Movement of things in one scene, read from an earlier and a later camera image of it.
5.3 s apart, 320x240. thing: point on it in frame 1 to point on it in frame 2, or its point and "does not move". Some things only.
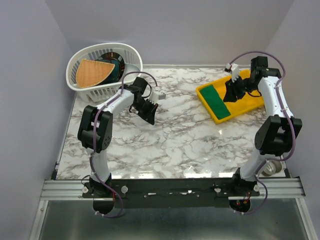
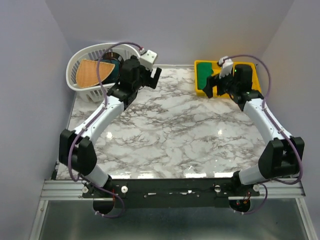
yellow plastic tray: (244, 74) to (216, 68)
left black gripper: (149, 116) to (151, 82)
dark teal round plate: (114, 58) does not move
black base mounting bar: (170, 193) does not move
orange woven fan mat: (89, 72) does not move
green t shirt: (215, 102) to (204, 70)
